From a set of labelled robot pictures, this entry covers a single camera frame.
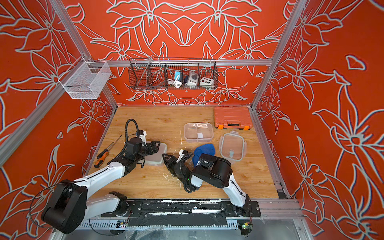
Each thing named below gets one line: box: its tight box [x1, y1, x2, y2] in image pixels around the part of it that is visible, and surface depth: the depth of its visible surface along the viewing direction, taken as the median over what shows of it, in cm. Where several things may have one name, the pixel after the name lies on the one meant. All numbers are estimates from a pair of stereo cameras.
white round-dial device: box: [187, 72, 199, 86], surface depth 93 cm
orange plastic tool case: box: [214, 106, 253, 131], surface depth 108 cm
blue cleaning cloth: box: [192, 143, 216, 167], surface depth 90 cm
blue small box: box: [174, 71, 181, 81], surface depth 85 cm
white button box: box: [200, 76, 214, 86], surface depth 96 cm
